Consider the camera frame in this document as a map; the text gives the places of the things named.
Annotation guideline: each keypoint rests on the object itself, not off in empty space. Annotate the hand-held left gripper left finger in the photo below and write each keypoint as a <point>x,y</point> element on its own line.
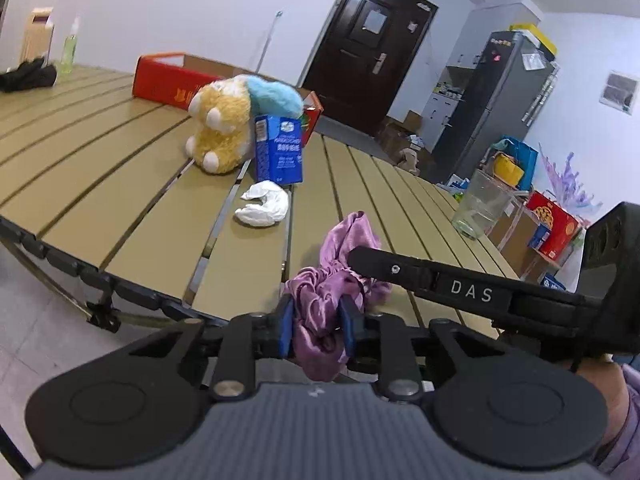
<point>285,327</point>

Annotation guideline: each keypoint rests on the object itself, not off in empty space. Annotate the yellow and blue plush toy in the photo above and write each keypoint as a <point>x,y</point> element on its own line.
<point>225,130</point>

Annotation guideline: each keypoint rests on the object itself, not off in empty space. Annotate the white wall cabinet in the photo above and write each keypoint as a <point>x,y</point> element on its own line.
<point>480,35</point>

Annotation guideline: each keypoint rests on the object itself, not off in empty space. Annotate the yellow bag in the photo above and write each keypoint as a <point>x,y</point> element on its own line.
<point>507,169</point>

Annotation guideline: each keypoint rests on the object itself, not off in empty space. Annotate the wall vent grille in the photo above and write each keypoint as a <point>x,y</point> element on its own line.
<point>620,91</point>

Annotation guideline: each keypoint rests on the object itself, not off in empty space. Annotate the white pole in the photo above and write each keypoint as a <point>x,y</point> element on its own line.
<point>269,37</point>

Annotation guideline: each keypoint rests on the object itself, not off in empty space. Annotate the green spray bottle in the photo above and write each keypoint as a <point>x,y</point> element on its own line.
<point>68,50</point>

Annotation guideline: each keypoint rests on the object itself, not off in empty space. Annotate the yellow box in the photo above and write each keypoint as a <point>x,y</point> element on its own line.
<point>537,37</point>

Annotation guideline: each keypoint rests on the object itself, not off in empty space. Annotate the blue milk carton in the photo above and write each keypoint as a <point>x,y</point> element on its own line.
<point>277,152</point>

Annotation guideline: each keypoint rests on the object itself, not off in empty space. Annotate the grey refrigerator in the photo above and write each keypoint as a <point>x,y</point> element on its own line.
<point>485,110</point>

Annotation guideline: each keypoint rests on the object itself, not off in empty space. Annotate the black cloth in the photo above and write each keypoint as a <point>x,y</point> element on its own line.
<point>27,76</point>

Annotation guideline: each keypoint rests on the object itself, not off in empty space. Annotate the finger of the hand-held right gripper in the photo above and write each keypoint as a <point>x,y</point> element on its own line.
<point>390,266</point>

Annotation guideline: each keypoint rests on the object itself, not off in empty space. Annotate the small cardboard boxes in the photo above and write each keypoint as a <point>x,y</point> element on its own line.
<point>395,130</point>

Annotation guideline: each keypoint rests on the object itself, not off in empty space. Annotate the red gift box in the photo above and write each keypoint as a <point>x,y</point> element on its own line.
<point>555,225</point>

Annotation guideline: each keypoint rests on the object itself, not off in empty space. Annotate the dark brown door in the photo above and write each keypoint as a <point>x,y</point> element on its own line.
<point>340,65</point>

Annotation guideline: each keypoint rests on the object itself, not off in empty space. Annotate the red cardboard box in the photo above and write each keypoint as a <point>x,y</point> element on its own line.
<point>165,85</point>

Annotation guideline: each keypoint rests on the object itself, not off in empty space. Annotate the white paper note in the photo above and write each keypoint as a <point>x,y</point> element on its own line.
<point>373,20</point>

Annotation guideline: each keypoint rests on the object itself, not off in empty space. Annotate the beige carton container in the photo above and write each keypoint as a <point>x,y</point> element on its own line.
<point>37,35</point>

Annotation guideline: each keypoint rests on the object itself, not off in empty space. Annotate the purple artificial plant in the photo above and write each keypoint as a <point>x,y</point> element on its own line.
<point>567,180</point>

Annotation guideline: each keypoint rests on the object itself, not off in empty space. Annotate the large cardboard box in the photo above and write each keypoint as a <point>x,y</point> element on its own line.
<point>517,242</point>

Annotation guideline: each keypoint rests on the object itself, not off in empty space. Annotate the purple satin cloth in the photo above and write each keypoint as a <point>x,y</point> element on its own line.
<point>320,300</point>

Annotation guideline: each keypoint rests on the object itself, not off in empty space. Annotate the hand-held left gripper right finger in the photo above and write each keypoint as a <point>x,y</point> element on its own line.
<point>348,325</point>

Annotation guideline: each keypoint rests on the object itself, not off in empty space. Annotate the person's right forearm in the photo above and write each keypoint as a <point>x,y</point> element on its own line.
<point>625,410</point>

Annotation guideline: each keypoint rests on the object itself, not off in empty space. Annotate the brown plush dog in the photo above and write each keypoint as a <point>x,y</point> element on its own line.
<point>410,159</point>

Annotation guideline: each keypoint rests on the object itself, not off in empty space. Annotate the blue shopping bag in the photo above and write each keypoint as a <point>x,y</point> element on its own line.
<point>522,147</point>

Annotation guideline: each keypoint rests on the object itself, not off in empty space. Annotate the slatted folding table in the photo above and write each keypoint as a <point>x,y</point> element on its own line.
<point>125,175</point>

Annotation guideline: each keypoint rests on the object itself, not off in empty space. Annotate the clear glass cup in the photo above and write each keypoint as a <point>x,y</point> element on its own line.
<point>480,210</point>

